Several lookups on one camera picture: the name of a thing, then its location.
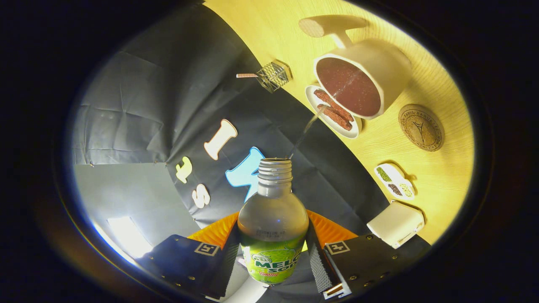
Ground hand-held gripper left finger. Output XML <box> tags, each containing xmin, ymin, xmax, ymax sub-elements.
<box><xmin>141</xmin><ymin>212</ymin><xmax>243</xmax><ymax>300</ymax></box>

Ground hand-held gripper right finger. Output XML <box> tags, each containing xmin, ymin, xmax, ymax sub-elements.
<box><xmin>305</xmin><ymin>210</ymin><xmax>431</xmax><ymax>300</ymax></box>

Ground silver green juice bottle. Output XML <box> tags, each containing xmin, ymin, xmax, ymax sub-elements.
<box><xmin>237</xmin><ymin>158</ymin><xmax>310</xmax><ymax>285</ymax></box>

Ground round cork coaster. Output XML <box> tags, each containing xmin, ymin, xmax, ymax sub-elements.
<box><xmin>398</xmin><ymin>104</ymin><xmax>445</xmax><ymax>152</ymax></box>

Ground white cup with wooden handle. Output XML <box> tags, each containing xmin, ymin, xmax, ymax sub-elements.
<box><xmin>299</xmin><ymin>15</ymin><xmax>412</xmax><ymax>120</ymax></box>

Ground white toaster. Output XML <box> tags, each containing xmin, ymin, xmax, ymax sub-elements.
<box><xmin>366</xmin><ymin>201</ymin><xmax>425</xmax><ymax>249</ymax></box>

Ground white divided dish with beans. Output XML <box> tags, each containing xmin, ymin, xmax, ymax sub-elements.
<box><xmin>374</xmin><ymin>163</ymin><xmax>416</xmax><ymax>201</ymax></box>

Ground wooden table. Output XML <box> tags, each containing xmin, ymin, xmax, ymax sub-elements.
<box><xmin>204</xmin><ymin>0</ymin><xmax>475</xmax><ymax>253</ymax></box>

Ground brown meat slice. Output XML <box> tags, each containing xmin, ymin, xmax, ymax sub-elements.
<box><xmin>317</xmin><ymin>104</ymin><xmax>352</xmax><ymax>131</ymax></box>
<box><xmin>314</xmin><ymin>89</ymin><xmax>354</xmax><ymax>122</ymax></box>

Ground black backdrop cloth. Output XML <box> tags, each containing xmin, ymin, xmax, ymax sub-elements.
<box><xmin>72</xmin><ymin>2</ymin><xmax>390</xmax><ymax>303</ymax></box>

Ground white round plate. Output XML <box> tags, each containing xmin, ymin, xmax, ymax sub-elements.
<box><xmin>305</xmin><ymin>85</ymin><xmax>363</xmax><ymax>139</ymax></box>

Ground metal wire holder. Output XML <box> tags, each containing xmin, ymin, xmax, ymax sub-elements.
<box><xmin>256</xmin><ymin>59</ymin><xmax>293</xmax><ymax>93</ymax></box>

